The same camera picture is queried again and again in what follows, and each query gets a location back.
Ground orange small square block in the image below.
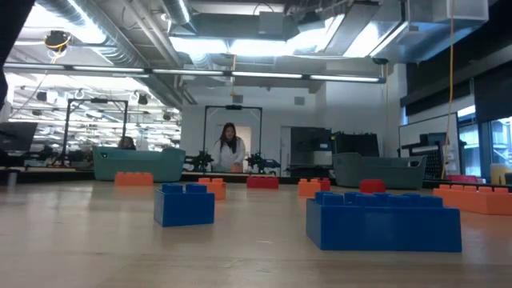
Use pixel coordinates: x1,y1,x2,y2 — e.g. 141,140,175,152
298,178,322,198
198,177,227,202

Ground blue small square block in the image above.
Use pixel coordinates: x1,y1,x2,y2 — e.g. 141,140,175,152
154,182,216,228

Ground person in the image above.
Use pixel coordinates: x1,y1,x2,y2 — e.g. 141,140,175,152
117,135,137,151
210,122,247,174

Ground red long block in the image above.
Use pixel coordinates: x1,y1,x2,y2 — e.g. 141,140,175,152
246,175,280,190

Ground black cabinet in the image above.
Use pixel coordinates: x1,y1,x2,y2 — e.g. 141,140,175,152
331,131,380,158
290,126,333,167

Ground long ceiling light bar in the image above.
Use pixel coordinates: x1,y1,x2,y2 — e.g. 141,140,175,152
2,62,387,84

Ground teal plastic bin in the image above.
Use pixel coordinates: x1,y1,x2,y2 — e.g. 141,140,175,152
92,145,187,183

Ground dark grey-blue plastic bin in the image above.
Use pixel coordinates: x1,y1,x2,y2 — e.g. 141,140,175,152
332,152,428,190

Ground orange long block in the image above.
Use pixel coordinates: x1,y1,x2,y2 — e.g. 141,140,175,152
433,183,512,216
114,171,154,187

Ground blue long block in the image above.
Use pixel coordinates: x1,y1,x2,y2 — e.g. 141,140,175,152
306,190,463,254

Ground black perforated rack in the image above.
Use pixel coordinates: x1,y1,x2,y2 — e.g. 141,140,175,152
401,133,451,180

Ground pink low container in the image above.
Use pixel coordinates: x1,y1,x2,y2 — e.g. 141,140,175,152
445,174,486,185

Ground dark monitor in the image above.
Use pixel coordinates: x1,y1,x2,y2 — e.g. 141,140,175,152
0,121,39,153

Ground yellow drum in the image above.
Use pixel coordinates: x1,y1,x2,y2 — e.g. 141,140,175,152
490,162,512,186

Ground black gantry frame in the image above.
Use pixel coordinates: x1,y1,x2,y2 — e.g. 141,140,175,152
202,104,264,174
59,98,129,167

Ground black aluminium table frame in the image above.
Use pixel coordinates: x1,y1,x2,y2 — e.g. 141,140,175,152
0,170,512,191

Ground black yellow cord reel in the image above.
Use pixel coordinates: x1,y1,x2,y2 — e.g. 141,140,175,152
43,30,73,53

